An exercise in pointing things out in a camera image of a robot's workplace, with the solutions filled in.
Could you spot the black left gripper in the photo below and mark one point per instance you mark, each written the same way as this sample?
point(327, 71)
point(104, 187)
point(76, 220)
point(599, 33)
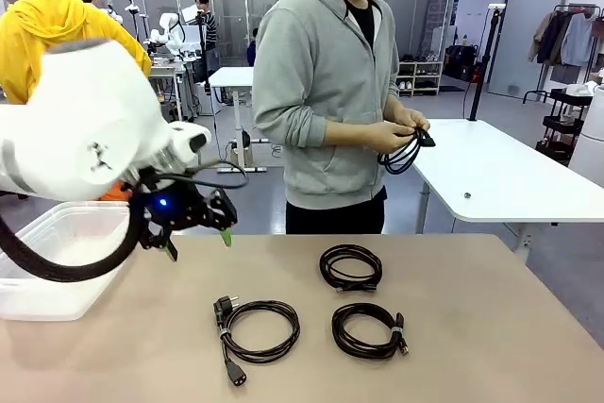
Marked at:
point(184, 209)

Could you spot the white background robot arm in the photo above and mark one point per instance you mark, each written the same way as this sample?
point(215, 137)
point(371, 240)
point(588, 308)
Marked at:
point(167, 28)

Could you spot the grey zip hoodie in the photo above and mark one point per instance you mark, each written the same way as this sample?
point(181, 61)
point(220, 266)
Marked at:
point(311, 68)

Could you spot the orange mannequin shorts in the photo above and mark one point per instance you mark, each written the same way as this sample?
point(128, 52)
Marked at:
point(115, 194)

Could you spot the person's right hand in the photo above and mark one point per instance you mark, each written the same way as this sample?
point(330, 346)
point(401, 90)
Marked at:
point(389, 136)

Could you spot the tripod with white camera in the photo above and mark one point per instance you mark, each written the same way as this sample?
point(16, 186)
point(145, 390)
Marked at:
point(132, 6)

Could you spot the large white table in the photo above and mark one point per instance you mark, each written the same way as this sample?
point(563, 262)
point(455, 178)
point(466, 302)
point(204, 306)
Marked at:
point(495, 162)

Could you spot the black bags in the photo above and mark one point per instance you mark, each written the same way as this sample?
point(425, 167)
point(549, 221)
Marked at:
point(460, 63)

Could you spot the grey workbench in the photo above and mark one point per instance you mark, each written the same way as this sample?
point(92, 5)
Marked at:
point(170, 72)

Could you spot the white standing desk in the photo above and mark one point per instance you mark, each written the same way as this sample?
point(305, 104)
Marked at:
point(231, 77)

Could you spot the wooden shoe shelf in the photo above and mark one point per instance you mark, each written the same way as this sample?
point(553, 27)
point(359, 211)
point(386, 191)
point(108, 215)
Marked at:
point(420, 75)

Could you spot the clothes rack with coats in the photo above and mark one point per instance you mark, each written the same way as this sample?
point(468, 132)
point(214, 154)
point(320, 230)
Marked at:
point(575, 35)

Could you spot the person in striped sweater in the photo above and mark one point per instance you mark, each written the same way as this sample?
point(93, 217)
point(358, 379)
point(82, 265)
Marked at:
point(207, 25)

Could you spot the black t-shirt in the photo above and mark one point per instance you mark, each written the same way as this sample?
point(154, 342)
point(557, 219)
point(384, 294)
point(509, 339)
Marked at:
point(363, 21)

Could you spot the seated person in blue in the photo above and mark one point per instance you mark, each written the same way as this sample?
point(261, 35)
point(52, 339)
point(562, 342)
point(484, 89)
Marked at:
point(252, 49)

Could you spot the person's left hand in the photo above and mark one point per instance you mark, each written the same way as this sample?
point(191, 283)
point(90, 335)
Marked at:
point(410, 117)

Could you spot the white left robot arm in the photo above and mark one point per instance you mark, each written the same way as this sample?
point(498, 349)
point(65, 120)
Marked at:
point(85, 105)

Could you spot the black utility cart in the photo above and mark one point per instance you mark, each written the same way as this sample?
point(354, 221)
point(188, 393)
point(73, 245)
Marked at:
point(561, 124)

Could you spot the clear plastic storage bin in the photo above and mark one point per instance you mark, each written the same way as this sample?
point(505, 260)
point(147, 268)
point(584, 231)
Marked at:
point(47, 299)

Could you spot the person's right forearm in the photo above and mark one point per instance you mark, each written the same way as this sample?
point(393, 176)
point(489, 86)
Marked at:
point(344, 133)

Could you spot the black tripod pole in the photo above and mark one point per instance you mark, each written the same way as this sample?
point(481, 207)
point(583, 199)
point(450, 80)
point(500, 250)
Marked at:
point(486, 54)

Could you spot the yellow hoodie on mannequin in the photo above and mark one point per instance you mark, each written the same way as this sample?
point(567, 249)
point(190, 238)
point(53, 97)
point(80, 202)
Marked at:
point(47, 21)

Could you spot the black trousers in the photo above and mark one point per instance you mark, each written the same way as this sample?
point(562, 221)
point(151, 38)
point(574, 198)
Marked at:
point(330, 219)

